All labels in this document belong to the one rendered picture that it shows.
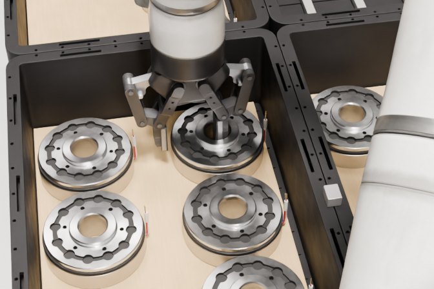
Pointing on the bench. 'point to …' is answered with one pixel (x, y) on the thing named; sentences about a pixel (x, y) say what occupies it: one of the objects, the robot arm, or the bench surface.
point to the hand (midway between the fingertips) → (190, 132)
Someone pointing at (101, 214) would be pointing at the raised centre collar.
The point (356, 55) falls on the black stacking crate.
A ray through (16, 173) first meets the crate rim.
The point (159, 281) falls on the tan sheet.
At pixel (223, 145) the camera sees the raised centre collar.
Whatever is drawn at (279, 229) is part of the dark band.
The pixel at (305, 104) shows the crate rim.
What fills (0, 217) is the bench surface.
